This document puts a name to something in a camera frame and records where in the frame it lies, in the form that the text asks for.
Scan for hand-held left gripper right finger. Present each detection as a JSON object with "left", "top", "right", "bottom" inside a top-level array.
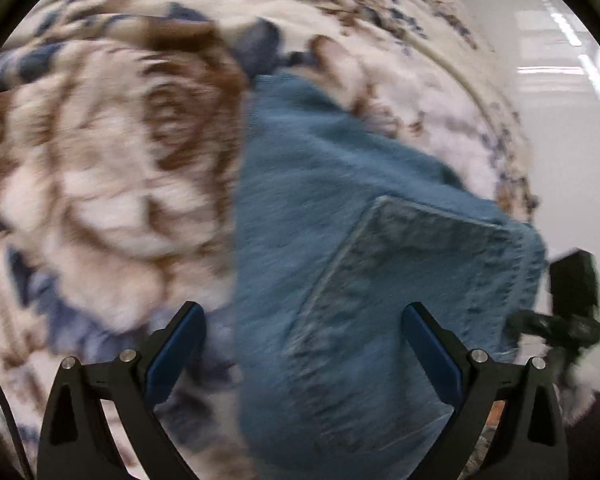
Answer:
[{"left": 401, "top": 302, "right": 569, "bottom": 480}]

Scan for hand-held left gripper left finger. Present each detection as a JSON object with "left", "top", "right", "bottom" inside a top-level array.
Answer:
[{"left": 37, "top": 301, "right": 209, "bottom": 480}]

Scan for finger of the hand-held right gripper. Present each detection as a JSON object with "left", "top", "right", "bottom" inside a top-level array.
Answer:
[{"left": 504, "top": 309, "right": 600, "bottom": 348}]

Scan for blue denim pants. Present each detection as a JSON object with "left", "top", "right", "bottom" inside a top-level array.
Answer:
[{"left": 231, "top": 72, "right": 549, "bottom": 480}]

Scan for floral fleece blanket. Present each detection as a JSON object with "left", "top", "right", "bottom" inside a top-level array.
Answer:
[{"left": 0, "top": 0, "right": 543, "bottom": 480}]

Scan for black cable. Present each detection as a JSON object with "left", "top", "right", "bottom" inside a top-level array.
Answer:
[{"left": 0, "top": 347, "right": 35, "bottom": 480}]

